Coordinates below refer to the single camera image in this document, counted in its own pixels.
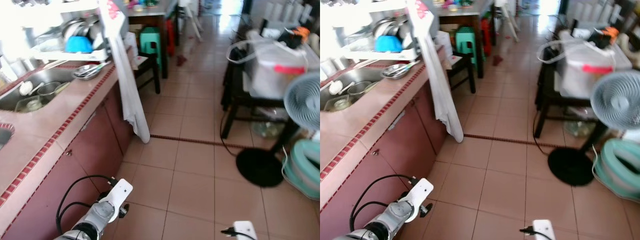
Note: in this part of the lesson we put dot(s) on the white folding stand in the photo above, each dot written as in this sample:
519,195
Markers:
192,25
506,22

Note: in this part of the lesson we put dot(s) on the dark wooden dining table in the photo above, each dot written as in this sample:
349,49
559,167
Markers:
480,50
162,50

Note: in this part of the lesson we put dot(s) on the shallow steel bowl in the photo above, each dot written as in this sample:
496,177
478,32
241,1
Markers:
396,72
87,72

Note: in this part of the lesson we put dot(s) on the white cardboard box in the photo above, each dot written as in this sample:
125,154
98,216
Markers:
445,45
132,45

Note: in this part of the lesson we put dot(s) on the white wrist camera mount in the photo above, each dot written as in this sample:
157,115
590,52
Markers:
544,231
245,231
120,192
419,192

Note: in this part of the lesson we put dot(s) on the shallow steel sink basin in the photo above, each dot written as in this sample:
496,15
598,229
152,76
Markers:
7,100
325,102

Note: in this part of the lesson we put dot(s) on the low dark wooden stool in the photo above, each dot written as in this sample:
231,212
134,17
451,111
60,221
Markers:
459,62
145,62

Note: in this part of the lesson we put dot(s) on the dark red cloth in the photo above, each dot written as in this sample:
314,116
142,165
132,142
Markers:
497,60
181,60

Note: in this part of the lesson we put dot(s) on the grey apron with pink print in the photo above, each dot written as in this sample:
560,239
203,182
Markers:
127,90
440,90

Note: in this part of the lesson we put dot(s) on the blue plastic bowl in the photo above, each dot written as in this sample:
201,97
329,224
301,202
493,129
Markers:
389,45
79,45

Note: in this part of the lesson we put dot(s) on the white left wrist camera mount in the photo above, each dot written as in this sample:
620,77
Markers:
419,192
120,192

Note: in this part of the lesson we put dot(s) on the red plastic stool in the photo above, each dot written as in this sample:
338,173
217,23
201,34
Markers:
171,37
486,37

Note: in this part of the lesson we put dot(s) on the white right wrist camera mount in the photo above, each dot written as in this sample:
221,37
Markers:
245,231
544,231

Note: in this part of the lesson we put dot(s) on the dark wooden side table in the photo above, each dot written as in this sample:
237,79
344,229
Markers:
235,95
547,95

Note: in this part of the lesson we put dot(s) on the clear square food container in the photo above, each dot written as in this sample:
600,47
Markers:
30,104
339,104

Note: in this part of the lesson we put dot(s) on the white dish rack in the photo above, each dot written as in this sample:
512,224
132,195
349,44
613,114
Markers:
375,56
65,56

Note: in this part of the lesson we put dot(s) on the clear glass bowl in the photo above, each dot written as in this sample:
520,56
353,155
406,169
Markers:
50,90
360,90

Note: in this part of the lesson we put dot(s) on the clear plastic storage box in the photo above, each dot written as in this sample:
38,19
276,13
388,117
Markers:
272,75
582,75

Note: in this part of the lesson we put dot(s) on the white plastic ladle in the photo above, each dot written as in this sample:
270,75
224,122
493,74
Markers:
25,87
334,87

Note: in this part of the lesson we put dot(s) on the green and white plastic tub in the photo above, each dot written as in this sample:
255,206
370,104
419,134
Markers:
305,170
620,170

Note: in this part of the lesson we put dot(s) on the steel cooking pot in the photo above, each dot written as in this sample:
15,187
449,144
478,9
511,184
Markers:
80,27
390,27

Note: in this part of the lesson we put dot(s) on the white floor fan head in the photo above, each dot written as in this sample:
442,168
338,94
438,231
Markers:
302,100
617,100

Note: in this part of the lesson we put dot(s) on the green plastic stool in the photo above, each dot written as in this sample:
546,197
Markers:
462,34
149,35

